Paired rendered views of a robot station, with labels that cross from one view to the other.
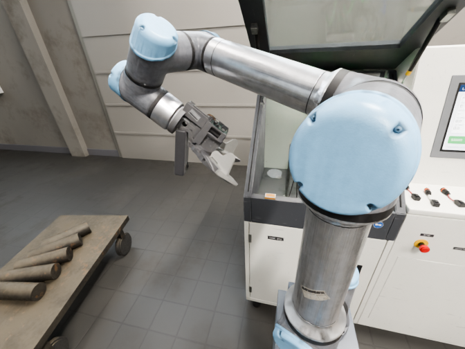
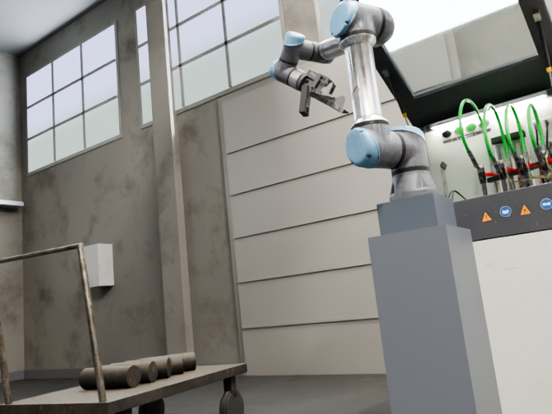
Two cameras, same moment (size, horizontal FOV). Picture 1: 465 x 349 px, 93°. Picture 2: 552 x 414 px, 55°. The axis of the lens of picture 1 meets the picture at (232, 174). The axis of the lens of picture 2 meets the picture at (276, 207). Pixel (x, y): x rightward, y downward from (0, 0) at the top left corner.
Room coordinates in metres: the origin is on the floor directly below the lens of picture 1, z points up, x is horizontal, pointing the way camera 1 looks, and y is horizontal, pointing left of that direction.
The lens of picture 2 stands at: (-1.32, -0.40, 0.62)
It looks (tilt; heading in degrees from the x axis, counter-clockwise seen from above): 11 degrees up; 21
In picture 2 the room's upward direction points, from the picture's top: 6 degrees counter-clockwise
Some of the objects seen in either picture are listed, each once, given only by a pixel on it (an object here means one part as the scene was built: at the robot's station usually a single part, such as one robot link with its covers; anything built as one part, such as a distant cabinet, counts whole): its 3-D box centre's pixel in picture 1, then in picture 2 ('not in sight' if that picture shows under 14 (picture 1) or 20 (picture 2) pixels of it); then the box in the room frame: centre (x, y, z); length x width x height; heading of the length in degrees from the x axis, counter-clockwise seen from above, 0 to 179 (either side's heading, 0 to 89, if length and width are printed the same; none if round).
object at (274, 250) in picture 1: (304, 273); (491, 334); (0.79, -0.38, 0.44); 0.65 x 0.02 x 0.68; 74
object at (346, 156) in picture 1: (326, 260); (364, 84); (0.24, -0.15, 1.27); 0.15 x 0.12 x 0.55; 141
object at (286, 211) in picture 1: (315, 215); (472, 219); (0.81, -0.39, 0.87); 0.62 x 0.04 x 0.16; 74
